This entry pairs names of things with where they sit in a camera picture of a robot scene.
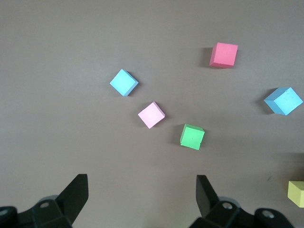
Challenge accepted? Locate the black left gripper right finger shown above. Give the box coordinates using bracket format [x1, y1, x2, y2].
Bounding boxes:
[190, 175, 295, 228]

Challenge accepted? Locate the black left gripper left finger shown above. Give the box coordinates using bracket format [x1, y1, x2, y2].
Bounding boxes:
[0, 174, 89, 228]

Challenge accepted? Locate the yellow foam block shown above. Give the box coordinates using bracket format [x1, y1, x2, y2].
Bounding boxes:
[287, 180, 304, 208]

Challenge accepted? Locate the green foam block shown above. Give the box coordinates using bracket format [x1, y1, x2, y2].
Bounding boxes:
[180, 123, 205, 151]

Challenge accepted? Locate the pink foam block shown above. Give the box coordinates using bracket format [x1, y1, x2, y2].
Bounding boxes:
[137, 101, 166, 129]

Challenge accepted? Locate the blue foam block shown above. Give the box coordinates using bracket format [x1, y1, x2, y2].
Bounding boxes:
[109, 68, 139, 97]
[263, 86, 304, 116]

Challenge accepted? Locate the brown paper table cover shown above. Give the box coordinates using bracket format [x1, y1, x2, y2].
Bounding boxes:
[0, 0, 304, 228]

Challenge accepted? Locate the red foam block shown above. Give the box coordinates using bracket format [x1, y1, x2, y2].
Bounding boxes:
[210, 42, 238, 69]

